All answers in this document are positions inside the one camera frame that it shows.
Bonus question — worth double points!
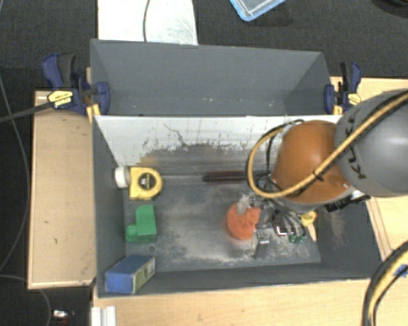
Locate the pale wood board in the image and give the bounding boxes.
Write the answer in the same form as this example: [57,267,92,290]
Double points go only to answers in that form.
[27,88,98,290]

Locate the orange ball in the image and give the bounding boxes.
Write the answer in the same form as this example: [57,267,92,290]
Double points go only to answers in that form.
[226,203,261,241]

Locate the grey metal bin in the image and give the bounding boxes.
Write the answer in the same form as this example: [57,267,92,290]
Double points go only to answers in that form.
[88,38,384,298]

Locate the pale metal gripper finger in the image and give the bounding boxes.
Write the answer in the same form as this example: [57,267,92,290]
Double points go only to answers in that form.
[237,196,256,216]
[252,230,271,259]

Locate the blue and green box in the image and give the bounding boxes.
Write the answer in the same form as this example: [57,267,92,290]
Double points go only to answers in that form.
[104,253,156,295]

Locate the green plastic block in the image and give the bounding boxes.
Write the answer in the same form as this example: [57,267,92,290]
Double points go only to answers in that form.
[124,204,158,245]

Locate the black cylinder on white bracket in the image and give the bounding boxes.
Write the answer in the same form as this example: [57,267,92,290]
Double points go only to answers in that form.
[324,189,372,214]

